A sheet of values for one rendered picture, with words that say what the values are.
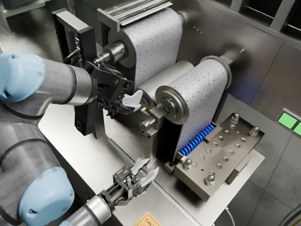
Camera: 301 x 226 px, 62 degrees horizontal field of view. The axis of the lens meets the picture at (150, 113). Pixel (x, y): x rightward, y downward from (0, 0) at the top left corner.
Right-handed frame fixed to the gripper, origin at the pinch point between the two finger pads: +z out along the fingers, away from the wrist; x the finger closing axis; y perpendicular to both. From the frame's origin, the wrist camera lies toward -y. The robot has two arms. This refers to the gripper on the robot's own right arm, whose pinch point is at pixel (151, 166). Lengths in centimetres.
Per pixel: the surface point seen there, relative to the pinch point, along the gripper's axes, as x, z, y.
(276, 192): -48, 106, -109
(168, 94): 7.0, 12.5, 21.0
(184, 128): -0.3, 14.9, 8.9
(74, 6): 76, 24, 19
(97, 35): 92, 46, -12
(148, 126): 8.0, 5.4, 10.2
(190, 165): -8.2, 12.0, -2.9
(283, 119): -23, 45, 9
